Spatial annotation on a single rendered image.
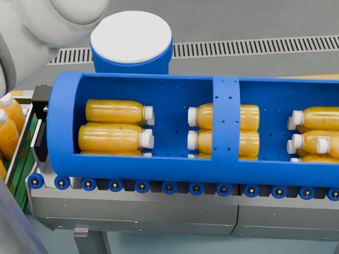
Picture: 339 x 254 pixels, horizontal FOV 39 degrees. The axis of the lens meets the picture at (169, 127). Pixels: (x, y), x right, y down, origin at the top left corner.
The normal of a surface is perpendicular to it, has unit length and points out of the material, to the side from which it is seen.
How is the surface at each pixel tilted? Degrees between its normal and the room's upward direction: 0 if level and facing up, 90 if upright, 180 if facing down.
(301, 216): 70
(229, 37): 0
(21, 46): 81
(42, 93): 0
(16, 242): 76
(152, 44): 0
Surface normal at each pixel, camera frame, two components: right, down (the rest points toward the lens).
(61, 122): -0.05, -0.06
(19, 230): 0.97, -0.11
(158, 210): -0.06, 0.50
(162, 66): 0.75, 0.49
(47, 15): 0.26, 0.56
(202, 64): -0.02, -0.65
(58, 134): -0.06, 0.17
